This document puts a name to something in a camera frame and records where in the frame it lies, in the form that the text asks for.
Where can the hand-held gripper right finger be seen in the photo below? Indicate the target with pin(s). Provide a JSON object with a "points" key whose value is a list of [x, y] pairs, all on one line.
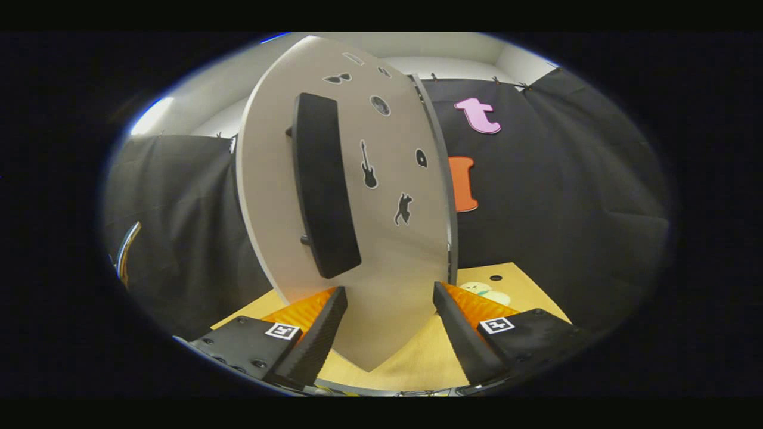
{"points": [[462, 336]]}

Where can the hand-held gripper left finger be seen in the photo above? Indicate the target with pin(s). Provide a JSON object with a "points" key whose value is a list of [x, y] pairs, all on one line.
{"points": [[319, 339]]}

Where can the pale green flat figure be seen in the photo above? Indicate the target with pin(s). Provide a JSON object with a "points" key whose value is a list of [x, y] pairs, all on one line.
{"points": [[486, 292]]}

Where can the grey framed cabinet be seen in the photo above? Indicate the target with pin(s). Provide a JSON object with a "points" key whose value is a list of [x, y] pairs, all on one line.
{"points": [[453, 238]]}

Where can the black backdrop cloth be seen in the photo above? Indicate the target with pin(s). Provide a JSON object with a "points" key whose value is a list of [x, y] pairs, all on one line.
{"points": [[566, 196]]}

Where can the curved orange rimmed object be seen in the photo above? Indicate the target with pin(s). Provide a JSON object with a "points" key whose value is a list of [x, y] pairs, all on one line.
{"points": [[126, 253]]}

